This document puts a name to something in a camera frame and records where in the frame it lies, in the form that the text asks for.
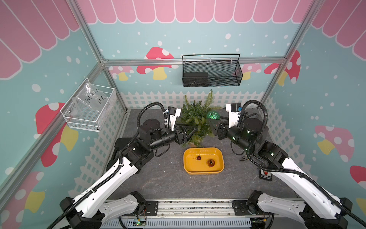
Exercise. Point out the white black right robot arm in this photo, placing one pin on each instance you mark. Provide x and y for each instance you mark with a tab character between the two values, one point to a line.
318	209

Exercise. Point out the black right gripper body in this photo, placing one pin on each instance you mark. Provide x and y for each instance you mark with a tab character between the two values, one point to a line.
221	130

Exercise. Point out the green glitter ball ornament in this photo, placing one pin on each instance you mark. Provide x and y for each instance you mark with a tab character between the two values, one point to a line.
213	115

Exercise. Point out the yellow plastic tray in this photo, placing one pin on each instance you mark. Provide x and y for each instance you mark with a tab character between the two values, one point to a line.
200	167

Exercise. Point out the black wire mesh basket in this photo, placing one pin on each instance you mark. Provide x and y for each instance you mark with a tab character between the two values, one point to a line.
222	69

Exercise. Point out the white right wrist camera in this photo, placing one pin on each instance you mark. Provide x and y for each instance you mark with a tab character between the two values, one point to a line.
234	110

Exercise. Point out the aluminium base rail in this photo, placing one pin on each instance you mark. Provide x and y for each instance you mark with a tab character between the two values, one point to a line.
200	214

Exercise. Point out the black card with picture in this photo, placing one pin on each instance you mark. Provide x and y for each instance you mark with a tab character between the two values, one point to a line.
265	175

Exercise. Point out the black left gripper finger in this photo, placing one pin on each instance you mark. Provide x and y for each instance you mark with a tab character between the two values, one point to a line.
189	132
184	124

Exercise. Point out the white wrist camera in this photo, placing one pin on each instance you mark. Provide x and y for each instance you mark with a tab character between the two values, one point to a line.
171	114
234	110

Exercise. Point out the small green christmas tree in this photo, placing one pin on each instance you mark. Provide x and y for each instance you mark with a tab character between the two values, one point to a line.
194	113

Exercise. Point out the clear plastic bag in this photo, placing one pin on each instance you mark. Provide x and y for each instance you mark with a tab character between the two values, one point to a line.
92	103

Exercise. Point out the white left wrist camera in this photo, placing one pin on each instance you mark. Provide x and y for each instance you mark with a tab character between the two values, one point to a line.
171	114

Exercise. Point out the white wire basket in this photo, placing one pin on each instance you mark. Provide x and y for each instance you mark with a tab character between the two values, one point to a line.
83	124

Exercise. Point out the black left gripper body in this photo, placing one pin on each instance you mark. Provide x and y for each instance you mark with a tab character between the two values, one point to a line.
178	139

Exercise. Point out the black box in basket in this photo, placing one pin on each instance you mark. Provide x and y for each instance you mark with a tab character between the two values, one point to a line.
195	79

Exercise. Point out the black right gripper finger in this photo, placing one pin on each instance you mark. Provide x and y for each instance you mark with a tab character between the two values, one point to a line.
214	124
224	117

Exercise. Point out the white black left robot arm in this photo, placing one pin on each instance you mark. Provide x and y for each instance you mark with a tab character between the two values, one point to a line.
90	210

